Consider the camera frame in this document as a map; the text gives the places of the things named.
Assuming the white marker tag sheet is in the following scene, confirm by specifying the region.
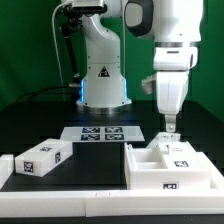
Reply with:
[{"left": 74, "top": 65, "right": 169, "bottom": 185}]
[{"left": 60, "top": 126, "right": 144, "bottom": 142}]

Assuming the white cable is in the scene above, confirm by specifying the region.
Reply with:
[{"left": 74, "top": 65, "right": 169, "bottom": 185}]
[{"left": 50, "top": 2, "right": 73, "bottom": 101}]

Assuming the black cable bundle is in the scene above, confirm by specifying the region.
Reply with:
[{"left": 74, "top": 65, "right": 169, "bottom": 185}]
[{"left": 14, "top": 84, "right": 83, "bottom": 103}]

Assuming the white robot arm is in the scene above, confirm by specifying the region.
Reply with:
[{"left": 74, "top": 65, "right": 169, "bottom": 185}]
[{"left": 61, "top": 0, "right": 203, "bottom": 132}]

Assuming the white door panel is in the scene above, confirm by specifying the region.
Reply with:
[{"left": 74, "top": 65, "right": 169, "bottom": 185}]
[
  {"left": 147, "top": 132, "right": 181, "bottom": 149},
  {"left": 158, "top": 142, "right": 201, "bottom": 170}
]

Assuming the white fence rail frame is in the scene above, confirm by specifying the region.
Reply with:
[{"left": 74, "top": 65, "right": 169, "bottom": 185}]
[{"left": 0, "top": 152, "right": 224, "bottom": 218}]

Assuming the white cabinet body box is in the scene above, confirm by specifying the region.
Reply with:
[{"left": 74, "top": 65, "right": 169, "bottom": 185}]
[{"left": 124, "top": 144, "right": 211, "bottom": 190}]

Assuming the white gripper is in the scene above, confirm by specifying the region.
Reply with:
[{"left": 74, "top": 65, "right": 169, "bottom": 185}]
[{"left": 153, "top": 47, "right": 198, "bottom": 132}]

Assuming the white cabinet top block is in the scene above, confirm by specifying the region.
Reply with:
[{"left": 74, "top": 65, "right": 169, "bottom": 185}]
[{"left": 15, "top": 139, "right": 73, "bottom": 177}]

